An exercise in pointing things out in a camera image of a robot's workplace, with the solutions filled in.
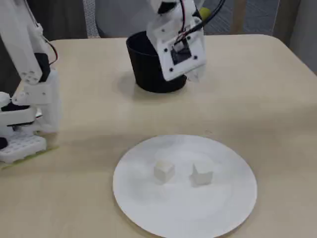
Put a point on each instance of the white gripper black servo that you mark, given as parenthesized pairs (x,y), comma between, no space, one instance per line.
(197,74)

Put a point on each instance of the white cube block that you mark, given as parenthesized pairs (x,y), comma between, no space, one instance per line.
(164,172)
(201,173)

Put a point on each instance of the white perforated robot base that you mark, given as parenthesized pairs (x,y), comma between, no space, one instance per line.
(22,148)

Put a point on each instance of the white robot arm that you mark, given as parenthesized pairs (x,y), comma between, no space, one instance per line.
(22,49)

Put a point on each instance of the black pot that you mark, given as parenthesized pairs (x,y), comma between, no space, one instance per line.
(146,72)

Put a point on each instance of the white round plate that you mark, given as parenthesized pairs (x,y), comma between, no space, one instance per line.
(185,210)

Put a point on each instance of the yellow green rounded object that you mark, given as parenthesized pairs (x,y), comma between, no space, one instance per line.
(205,13)

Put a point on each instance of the green tape strip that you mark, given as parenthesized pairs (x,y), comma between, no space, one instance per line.
(44,151)

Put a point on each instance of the wooden post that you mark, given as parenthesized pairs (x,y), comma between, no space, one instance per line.
(239,17)

